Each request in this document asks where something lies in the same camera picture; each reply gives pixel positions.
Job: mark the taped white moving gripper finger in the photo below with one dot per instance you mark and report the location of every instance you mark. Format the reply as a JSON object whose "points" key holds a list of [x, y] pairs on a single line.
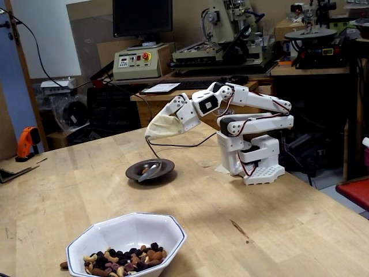
{"points": [[173, 130]]}

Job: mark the taped white fixed gripper finger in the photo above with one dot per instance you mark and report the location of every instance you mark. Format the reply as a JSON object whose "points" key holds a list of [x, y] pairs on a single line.
{"points": [[161, 118]]}

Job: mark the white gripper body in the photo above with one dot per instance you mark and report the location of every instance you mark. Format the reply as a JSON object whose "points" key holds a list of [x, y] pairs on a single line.
{"points": [[187, 118]]}

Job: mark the metal spoon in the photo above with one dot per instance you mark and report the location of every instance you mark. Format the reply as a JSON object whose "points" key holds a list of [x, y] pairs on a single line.
{"points": [[151, 173]]}

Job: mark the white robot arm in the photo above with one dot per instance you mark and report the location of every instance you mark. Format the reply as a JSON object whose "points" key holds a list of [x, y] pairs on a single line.
{"points": [[265, 153]]}

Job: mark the brown plate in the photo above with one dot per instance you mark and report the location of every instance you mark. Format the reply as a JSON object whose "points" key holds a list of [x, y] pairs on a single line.
{"points": [[167, 168]]}

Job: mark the white bowl blue rim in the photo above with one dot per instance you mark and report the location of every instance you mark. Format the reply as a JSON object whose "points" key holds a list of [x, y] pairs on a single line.
{"points": [[161, 228]]}

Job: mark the beige masking tape wrap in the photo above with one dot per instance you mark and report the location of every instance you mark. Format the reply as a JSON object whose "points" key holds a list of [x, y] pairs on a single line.
{"points": [[161, 130]]}

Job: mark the wooden workbench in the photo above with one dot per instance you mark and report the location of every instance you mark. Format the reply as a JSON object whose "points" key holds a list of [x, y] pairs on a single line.
{"points": [[141, 115]]}

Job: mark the white paper sheet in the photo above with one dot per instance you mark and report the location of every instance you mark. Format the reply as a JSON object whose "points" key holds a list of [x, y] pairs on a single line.
{"points": [[161, 88]]}

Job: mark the black storage crate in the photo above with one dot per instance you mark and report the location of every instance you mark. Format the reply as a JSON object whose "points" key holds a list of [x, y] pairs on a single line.
{"points": [[112, 109]]}

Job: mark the beige control box red button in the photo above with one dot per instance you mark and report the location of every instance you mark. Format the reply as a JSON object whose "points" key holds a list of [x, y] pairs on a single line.
{"points": [[135, 69]]}

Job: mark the beige masking tape piece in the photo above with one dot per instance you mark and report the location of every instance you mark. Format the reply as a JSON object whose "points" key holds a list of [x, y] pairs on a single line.
{"points": [[222, 168]]}

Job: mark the black spool in bag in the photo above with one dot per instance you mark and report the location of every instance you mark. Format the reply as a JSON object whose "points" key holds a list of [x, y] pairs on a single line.
{"points": [[75, 114]]}

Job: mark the beige milling machine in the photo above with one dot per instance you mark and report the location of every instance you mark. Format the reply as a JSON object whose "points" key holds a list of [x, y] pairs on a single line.
{"points": [[225, 23]]}

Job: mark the black monitor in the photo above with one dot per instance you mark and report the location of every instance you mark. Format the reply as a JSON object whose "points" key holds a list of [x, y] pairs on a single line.
{"points": [[141, 17]]}

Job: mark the white plastic box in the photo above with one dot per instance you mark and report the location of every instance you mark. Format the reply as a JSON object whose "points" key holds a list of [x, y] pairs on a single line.
{"points": [[57, 85]]}

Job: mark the cardboard box on shelf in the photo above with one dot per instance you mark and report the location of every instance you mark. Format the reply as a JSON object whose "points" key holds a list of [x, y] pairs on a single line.
{"points": [[288, 29]]}

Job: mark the orange black hand tool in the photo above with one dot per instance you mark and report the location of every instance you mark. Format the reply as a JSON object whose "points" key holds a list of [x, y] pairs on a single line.
{"points": [[27, 138]]}

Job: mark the nuts and dried fruit mix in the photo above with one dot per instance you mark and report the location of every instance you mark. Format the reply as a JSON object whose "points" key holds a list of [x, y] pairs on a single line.
{"points": [[129, 259]]}

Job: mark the black scroll saw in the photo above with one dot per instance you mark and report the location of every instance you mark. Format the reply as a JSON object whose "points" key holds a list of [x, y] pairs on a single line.
{"points": [[317, 54]]}

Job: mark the flat cardboard pieces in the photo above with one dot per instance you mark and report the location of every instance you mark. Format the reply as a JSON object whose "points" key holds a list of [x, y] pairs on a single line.
{"points": [[14, 170]]}

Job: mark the red chair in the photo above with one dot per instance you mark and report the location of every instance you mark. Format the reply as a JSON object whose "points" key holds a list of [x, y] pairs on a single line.
{"points": [[354, 193]]}

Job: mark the blue door wooden frame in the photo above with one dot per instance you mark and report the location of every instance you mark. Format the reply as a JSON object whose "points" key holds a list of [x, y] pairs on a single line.
{"points": [[14, 86]]}

